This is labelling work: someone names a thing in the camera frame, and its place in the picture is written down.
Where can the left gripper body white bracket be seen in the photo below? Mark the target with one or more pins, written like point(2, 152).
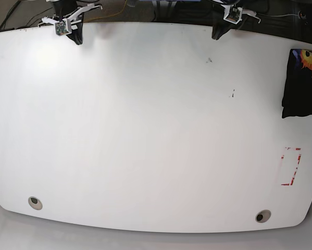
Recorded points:
point(247, 12)

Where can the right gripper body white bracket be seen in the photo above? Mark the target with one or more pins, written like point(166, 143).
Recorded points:
point(68, 10)

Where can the black t-shirt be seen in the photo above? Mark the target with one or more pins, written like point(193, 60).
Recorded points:
point(297, 97)

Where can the red tape rectangle marking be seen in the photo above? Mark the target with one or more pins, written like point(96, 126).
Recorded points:
point(290, 161)

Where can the left table grommet hole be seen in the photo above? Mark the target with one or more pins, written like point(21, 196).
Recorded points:
point(35, 203)

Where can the table grommet hole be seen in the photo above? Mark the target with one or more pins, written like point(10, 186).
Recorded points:
point(263, 216)
point(35, 203)

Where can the right table grommet hole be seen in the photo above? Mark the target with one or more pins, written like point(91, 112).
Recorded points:
point(263, 216)

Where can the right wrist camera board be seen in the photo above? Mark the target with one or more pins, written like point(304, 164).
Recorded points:
point(62, 28)

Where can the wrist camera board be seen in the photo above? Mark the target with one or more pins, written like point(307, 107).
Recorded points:
point(233, 14)
point(62, 28)

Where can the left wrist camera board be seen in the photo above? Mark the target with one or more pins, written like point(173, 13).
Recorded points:
point(233, 14)

